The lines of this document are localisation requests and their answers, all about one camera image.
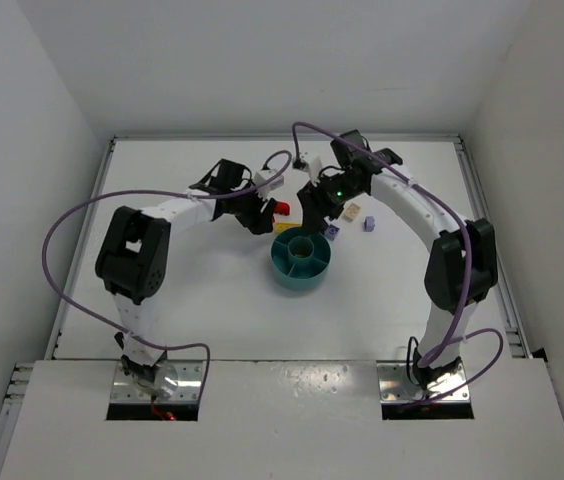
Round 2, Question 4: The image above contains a large red lego brick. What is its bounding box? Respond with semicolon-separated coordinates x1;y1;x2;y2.
273;202;291;217

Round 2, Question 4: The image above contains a cream lego brick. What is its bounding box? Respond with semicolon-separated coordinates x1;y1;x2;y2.
343;202;361;222

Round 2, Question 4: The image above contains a purple lego brick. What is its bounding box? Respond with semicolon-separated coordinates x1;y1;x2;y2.
323;225;340;241
363;216;375;232

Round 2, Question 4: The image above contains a long yellow lego plate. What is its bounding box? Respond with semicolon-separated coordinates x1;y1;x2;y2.
273;222;300;235

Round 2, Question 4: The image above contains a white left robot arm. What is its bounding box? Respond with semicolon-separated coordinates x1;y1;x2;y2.
95;159;284;385

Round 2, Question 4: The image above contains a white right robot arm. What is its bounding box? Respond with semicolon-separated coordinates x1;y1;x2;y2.
293;130;498;387

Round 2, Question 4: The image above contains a teal round divided container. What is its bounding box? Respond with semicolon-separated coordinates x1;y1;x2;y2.
270;227;332;292

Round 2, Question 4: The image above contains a white front cover board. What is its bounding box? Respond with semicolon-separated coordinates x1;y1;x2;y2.
1;360;564;479

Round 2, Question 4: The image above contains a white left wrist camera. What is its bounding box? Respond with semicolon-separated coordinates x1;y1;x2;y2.
253;169;284;192

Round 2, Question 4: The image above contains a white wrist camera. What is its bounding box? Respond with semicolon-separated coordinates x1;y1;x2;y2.
292;155;324;184
253;169;284;192

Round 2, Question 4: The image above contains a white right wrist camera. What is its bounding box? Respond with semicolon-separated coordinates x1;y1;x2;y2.
292;155;324;184

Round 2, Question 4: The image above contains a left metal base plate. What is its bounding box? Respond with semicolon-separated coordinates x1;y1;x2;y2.
109;360;204;405

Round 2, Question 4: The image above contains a metal base plate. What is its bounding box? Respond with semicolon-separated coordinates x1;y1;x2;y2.
377;362;470;404
109;360;204;405

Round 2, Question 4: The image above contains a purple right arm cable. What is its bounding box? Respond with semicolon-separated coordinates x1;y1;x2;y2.
291;121;505;407

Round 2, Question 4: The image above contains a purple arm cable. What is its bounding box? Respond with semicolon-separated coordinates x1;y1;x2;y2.
291;121;505;407
41;150;293;401

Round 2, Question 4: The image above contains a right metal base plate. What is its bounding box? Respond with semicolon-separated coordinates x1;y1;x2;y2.
377;362;470;404

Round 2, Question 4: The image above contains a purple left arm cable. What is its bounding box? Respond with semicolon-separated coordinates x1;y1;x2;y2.
41;150;293;401

